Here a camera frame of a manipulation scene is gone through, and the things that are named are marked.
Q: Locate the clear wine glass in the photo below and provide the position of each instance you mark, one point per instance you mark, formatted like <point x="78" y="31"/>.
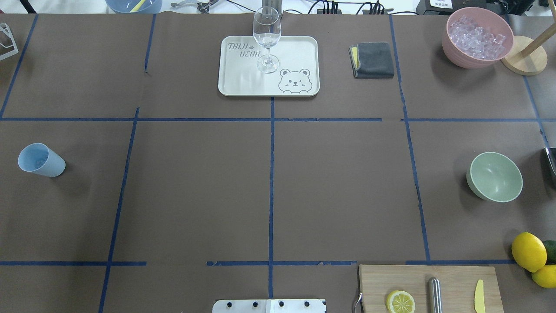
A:
<point x="267" y="33"/>

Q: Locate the blue bowl with fork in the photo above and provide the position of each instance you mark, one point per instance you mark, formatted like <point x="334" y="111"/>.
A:
<point x="135" y="6"/>

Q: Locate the wooden cutting board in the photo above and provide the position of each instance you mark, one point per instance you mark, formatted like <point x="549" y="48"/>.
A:
<point x="457" y="286"/>

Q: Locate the small yellow lemon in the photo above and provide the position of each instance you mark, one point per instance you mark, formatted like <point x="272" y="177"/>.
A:
<point x="545" y="277"/>

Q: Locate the wooden stand round base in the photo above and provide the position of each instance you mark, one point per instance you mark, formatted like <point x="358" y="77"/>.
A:
<point x="527" y="56"/>

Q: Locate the green ceramic bowl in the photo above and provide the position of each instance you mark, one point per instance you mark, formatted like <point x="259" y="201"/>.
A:
<point x="494" y="177"/>

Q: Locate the pink bowl with ice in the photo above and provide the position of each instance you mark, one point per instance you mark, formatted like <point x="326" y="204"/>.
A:
<point x="476" y="37"/>

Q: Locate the grey folded cloth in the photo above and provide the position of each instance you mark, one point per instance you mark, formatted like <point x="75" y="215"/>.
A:
<point x="371" y="60"/>

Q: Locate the light blue plastic cup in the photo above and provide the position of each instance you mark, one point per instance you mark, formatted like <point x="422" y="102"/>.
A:
<point x="37" y="158"/>

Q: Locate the lemon half slice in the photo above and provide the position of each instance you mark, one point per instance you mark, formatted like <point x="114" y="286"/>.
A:
<point x="399" y="301"/>

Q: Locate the steel muddler black tip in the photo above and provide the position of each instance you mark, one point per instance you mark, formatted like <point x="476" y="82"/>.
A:
<point x="435" y="300"/>

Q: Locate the cream bear serving tray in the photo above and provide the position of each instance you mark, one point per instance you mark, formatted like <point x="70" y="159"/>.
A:
<point x="297" y="75"/>

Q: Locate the white wire cup rack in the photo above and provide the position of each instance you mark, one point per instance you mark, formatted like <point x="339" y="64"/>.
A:
<point x="8" y="46"/>

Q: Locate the yellow plastic knife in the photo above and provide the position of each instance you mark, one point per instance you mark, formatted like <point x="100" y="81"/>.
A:
<point x="479" y="300"/>

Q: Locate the large yellow lemon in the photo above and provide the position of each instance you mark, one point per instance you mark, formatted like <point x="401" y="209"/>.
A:
<point x="529" y="252"/>

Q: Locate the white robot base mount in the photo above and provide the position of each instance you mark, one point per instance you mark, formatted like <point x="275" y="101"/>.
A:
<point x="270" y="306"/>

